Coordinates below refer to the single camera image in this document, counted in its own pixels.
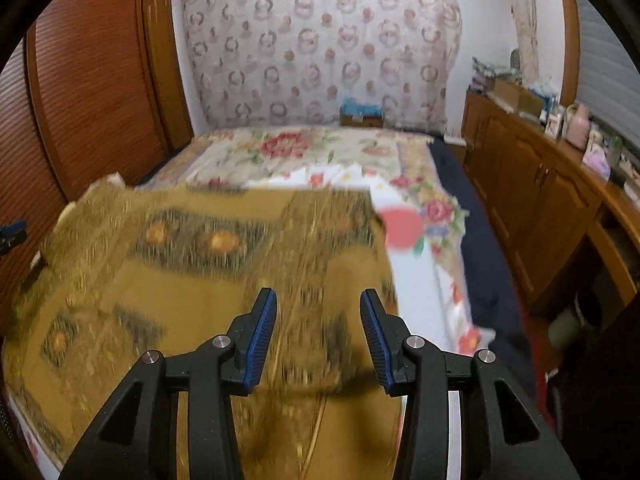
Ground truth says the pink thermos jug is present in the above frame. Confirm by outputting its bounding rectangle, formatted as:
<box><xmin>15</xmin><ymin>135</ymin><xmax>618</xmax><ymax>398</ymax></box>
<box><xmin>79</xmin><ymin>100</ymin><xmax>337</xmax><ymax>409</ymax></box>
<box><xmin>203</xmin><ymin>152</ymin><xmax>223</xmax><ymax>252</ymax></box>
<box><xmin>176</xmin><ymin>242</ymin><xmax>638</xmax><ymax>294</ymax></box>
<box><xmin>565</xmin><ymin>102</ymin><xmax>593</xmax><ymax>151</ymax></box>

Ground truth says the wooden window frame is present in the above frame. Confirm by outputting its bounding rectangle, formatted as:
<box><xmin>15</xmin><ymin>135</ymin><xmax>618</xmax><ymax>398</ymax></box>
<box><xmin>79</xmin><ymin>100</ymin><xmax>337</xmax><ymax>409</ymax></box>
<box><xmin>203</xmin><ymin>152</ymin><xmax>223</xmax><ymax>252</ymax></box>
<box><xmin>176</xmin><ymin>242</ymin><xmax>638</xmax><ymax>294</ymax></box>
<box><xmin>557</xmin><ymin>0</ymin><xmax>583</xmax><ymax>106</ymax></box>

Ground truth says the grey window blind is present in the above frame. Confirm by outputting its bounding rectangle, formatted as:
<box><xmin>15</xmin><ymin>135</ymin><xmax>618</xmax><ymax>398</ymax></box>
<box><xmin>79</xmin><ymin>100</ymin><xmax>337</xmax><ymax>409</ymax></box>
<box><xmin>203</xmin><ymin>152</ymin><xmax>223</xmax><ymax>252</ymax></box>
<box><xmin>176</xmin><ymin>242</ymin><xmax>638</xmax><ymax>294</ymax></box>
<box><xmin>575</xmin><ymin>0</ymin><xmax>640</xmax><ymax>136</ymax></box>

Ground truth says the green bottle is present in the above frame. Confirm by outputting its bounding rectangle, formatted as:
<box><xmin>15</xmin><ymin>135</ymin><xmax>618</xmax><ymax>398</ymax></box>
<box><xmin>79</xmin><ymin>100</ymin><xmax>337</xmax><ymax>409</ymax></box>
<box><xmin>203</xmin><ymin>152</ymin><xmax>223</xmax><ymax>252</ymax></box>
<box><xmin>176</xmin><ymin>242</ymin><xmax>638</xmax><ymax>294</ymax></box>
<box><xmin>606</xmin><ymin>137</ymin><xmax>623</xmax><ymax>176</ymax></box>

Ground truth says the beige tied curtain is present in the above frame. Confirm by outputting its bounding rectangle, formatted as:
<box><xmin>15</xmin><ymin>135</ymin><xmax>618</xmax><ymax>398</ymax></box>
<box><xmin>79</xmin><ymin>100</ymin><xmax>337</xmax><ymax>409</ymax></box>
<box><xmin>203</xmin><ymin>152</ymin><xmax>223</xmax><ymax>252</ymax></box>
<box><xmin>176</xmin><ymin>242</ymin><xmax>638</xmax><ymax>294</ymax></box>
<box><xmin>500</xmin><ymin>0</ymin><xmax>541</xmax><ymax>86</ymax></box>

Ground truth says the pink tissue pack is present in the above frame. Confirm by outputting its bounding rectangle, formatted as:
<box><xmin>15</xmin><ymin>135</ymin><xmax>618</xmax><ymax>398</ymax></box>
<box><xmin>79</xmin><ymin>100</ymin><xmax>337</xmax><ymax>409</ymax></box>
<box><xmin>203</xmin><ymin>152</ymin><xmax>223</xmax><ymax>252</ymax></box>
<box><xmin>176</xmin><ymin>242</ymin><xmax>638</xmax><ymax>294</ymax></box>
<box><xmin>582</xmin><ymin>150</ymin><xmax>616</xmax><ymax>178</ymax></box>

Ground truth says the brown patterned shirt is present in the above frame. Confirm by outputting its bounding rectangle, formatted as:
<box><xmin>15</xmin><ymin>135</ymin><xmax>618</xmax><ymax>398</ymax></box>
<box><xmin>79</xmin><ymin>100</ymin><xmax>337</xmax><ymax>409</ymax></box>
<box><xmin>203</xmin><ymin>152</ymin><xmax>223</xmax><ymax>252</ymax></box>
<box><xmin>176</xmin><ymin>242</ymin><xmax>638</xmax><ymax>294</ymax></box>
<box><xmin>0</xmin><ymin>175</ymin><xmax>406</xmax><ymax>480</ymax></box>

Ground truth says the grey bag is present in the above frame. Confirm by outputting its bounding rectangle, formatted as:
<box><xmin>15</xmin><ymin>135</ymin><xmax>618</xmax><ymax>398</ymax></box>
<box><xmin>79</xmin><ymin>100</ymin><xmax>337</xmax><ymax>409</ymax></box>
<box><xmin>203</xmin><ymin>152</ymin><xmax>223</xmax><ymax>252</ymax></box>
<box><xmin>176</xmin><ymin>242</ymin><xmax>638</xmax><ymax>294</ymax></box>
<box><xmin>547</xmin><ymin>290</ymin><xmax>606</xmax><ymax>346</ymax></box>

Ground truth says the dark blue bedsheet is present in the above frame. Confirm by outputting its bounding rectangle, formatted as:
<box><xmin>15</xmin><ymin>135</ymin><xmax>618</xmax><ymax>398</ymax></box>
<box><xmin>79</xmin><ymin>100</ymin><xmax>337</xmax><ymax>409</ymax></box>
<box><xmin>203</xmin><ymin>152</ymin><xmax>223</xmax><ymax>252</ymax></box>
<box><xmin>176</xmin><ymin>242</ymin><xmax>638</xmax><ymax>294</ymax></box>
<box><xmin>430</xmin><ymin>137</ymin><xmax>541</xmax><ymax>401</ymax></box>

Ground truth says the wooden louvered wardrobe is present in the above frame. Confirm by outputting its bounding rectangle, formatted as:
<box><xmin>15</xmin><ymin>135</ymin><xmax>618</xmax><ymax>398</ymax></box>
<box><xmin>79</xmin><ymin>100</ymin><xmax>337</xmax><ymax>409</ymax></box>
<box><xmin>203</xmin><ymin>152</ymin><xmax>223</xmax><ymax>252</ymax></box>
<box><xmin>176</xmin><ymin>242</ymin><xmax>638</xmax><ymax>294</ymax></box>
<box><xmin>0</xmin><ymin>0</ymin><xmax>196</xmax><ymax>341</ymax></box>

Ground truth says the small cardboard box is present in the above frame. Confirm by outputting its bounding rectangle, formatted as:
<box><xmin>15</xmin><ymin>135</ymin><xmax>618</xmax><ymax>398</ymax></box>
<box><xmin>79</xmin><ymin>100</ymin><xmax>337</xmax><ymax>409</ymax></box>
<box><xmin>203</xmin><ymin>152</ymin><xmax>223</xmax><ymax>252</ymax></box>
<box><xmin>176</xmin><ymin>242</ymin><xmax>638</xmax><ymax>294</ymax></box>
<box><xmin>340</xmin><ymin>112</ymin><xmax>385</xmax><ymax>128</ymax></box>

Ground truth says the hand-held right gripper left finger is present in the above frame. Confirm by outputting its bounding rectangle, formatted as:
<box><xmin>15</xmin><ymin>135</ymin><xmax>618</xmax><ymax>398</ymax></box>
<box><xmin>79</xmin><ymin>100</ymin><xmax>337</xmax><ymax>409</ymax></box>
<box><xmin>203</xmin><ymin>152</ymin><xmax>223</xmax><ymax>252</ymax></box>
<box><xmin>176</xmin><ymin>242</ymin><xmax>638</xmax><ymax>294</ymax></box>
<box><xmin>59</xmin><ymin>287</ymin><xmax>278</xmax><ymax>480</ymax></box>

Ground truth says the open cardboard box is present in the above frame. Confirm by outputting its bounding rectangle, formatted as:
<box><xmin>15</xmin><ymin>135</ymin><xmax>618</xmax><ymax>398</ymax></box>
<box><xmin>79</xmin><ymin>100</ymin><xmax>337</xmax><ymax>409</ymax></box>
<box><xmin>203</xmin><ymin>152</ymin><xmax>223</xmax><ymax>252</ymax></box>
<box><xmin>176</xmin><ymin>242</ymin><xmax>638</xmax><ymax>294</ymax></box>
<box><xmin>492</xmin><ymin>77</ymin><xmax>546</xmax><ymax>116</ymax></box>

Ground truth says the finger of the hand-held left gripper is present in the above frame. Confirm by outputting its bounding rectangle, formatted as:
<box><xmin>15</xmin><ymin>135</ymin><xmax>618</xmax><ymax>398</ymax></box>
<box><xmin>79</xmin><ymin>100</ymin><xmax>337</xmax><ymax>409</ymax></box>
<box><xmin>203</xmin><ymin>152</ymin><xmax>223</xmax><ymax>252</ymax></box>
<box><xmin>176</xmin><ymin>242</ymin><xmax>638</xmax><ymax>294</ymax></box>
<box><xmin>0</xmin><ymin>219</ymin><xmax>28</xmax><ymax>253</ymax></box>

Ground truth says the wooden sideboard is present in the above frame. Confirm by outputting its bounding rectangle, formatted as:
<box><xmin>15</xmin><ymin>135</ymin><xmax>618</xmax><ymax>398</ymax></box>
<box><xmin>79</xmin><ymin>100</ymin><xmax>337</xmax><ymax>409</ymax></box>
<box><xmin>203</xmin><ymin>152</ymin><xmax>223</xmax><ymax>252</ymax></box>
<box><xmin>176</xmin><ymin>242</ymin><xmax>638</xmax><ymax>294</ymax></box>
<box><xmin>460</xmin><ymin>87</ymin><xmax>640</xmax><ymax>321</ymax></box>

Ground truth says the ring patterned sheer curtain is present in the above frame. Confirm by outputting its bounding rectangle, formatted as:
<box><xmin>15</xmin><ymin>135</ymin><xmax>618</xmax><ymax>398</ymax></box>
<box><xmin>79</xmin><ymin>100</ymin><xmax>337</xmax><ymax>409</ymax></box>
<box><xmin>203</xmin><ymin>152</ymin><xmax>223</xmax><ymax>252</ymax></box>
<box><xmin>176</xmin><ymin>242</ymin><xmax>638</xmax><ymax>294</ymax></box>
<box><xmin>172</xmin><ymin>0</ymin><xmax>463</xmax><ymax>131</ymax></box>

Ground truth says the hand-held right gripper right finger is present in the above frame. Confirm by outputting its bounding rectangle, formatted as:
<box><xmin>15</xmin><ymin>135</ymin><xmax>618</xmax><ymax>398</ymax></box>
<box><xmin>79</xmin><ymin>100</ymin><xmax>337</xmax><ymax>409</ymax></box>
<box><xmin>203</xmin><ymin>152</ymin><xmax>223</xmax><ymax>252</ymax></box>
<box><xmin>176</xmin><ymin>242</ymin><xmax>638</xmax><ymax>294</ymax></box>
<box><xmin>360</xmin><ymin>289</ymin><xmax>581</xmax><ymax>480</ymax></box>

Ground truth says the cream floral blanket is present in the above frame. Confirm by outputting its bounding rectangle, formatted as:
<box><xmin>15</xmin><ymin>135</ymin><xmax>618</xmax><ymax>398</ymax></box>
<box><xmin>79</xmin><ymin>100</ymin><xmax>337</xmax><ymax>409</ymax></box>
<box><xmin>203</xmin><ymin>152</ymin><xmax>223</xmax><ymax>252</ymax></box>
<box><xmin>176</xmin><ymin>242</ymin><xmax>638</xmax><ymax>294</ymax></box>
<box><xmin>150</xmin><ymin>127</ymin><xmax>471</xmax><ymax>266</ymax></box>

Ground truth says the stack of folded cloths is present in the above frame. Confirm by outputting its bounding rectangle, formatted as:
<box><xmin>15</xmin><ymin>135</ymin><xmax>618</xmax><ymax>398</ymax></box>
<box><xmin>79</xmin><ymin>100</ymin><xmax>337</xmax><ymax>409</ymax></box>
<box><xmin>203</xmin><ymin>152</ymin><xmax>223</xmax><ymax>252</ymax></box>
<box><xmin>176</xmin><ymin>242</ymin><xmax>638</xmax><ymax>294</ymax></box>
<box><xmin>470</xmin><ymin>57</ymin><xmax>516</xmax><ymax>93</ymax></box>

